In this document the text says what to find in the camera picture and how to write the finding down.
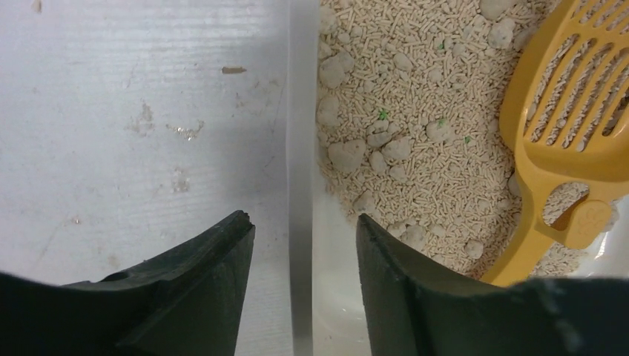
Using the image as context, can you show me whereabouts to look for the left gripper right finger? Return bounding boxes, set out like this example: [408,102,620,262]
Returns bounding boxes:
[356,214,628,355]

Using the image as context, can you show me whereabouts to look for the white litter box tray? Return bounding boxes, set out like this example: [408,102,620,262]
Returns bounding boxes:
[289,1,628,355]

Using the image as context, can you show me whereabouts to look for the yellow litter scoop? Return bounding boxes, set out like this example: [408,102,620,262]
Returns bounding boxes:
[481,1,628,286]

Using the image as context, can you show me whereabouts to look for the beige cat litter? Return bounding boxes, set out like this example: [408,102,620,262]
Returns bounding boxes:
[316,1,559,279]

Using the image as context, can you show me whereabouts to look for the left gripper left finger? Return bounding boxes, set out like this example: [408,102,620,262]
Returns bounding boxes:
[1,211,255,355]

